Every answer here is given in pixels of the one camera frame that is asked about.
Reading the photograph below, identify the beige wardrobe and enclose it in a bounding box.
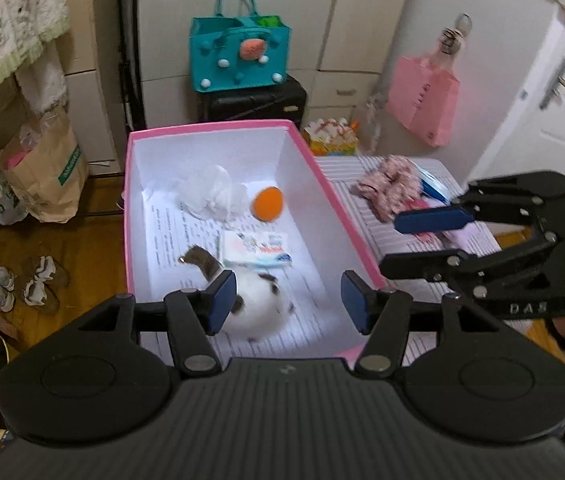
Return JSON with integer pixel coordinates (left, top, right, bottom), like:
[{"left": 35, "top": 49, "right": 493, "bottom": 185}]
[{"left": 59, "top": 0, "right": 406, "bottom": 174}]

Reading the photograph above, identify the colourful gift box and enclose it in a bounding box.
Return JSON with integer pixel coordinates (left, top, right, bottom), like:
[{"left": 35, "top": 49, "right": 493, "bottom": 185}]
[{"left": 302, "top": 118, "right": 358, "bottom": 156}]

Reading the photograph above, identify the teal felt handbag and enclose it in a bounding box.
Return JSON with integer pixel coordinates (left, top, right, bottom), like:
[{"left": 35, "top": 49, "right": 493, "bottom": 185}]
[{"left": 189, "top": 0, "right": 292, "bottom": 93}]

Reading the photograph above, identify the orange makeup sponge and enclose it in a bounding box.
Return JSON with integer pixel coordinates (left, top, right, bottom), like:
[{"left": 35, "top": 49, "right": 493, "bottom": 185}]
[{"left": 252, "top": 186, "right": 284, "bottom": 222}]

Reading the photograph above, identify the white door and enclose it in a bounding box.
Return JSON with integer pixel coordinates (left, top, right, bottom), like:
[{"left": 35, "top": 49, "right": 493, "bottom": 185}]
[{"left": 468, "top": 20, "right": 565, "bottom": 181}]

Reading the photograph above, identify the metal door handle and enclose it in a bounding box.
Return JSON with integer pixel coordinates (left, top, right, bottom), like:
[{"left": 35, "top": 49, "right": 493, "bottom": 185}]
[{"left": 538, "top": 56, "right": 565, "bottom": 110}]

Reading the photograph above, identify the brown paper bag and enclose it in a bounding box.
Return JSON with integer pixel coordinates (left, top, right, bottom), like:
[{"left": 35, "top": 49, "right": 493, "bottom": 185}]
[{"left": 0, "top": 106, "right": 88, "bottom": 223}]

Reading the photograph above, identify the printed paper sheet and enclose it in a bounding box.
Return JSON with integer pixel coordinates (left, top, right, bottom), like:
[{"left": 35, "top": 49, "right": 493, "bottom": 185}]
[{"left": 134, "top": 193, "right": 337, "bottom": 361}]

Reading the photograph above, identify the pink cardboard box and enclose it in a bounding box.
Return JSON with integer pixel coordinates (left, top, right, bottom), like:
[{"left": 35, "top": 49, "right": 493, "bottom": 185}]
[{"left": 124, "top": 120, "right": 383, "bottom": 359}]

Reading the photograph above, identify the black suitcase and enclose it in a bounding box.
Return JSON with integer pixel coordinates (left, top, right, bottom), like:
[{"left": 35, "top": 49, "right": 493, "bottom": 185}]
[{"left": 197, "top": 76, "right": 307, "bottom": 129}]

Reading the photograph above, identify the pink paper shopping bag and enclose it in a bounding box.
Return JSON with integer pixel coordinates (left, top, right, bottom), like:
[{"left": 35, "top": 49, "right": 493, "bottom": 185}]
[{"left": 386, "top": 56, "right": 460, "bottom": 148}]

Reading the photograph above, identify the white panda plush toy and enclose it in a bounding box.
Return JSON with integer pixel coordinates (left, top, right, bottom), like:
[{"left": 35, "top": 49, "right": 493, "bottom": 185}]
[{"left": 179, "top": 244, "right": 297, "bottom": 344}]

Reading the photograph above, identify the blue white tissue pack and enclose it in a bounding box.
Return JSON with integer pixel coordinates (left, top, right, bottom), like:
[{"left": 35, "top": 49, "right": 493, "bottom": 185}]
[{"left": 220, "top": 231, "right": 292, "bottom": 268}]

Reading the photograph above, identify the striped white tablecloth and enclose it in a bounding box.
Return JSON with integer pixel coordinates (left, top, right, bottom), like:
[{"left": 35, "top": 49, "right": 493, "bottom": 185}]
[{"left": 316, "top": 156, "right": 500, "bottom": 365}]

